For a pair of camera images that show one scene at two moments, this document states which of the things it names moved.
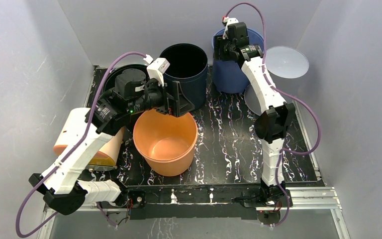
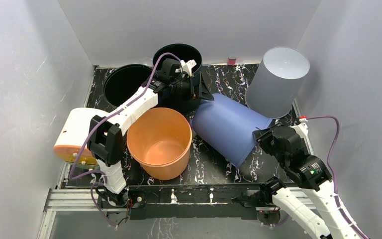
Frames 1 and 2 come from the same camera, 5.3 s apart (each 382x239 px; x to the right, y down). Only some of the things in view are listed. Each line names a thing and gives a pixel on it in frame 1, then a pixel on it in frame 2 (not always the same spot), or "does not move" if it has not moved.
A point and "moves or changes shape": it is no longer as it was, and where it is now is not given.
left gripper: (178, 104) → (204, 92)
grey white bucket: (288, 69) does not move
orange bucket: (167, 142) moves or changes shape
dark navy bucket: (188, 65) does not move
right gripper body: (228, 48) → (262, 138)
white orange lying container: (74, 127) does not move
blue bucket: (228, 75) → (226, 125)
